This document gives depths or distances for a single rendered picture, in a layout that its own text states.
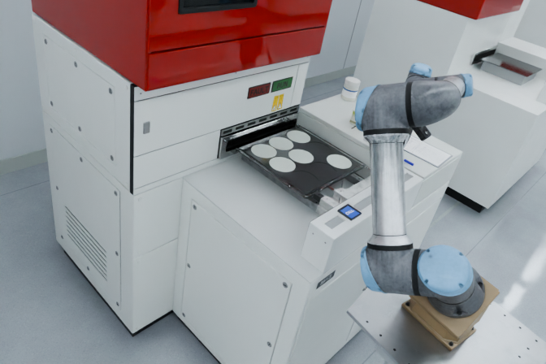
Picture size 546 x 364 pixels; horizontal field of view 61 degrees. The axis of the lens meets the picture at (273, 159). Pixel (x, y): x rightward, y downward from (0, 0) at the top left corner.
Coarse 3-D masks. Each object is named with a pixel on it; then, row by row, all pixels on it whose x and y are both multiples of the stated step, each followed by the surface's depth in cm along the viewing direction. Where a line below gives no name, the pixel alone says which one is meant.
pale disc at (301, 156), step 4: (292, 152) 181; (296, 152) 182; (300, 152) 182; (304, 152) 183; (308, 152) 183; (292, 156) 179; (296, 156) 179; (300, 156) 179; (304, 156) 180; (308, 156) 180; (312, 156) 181; (296, 160) 176; (300, 160) 177; (304, 160) 177; (308, 160) 178; (312, 160) 178
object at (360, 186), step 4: (364, 180) 176; (368, 180) 177; (356, 184) 173; (360, 184) 173; (364, 184) 174; (368, 184) 174; (348, 188) 170; (352, 188) 170; (356, 188) 171; (360, 188) 171; (364, 188) 172; (348, 192) 168; (352, 192) 168; (356, 192) 169; (336, 200) 163; (320, 208) 157; (320, 212) 158; (324, 212) 157
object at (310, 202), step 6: (246, 162) 184; (252, 162) 181; (258, 168) 179; (264, 174) 178; (276, 180) 174; (282, 186) 173; (288, 192) 171; (294, 192) 169; (300, 198) 168; (312, 198) 166; (306, 204) 167; (312, 204) 165; (318, 204) 164
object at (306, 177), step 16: (256, 144) 182; (304, 144) 188; (320, 144) 190; (320, 160) 179; (352, 160) 184; (288, 176) 166; (304, 176) 168; (320, 176) 170; (336, 176) 172; (304, 192) 160
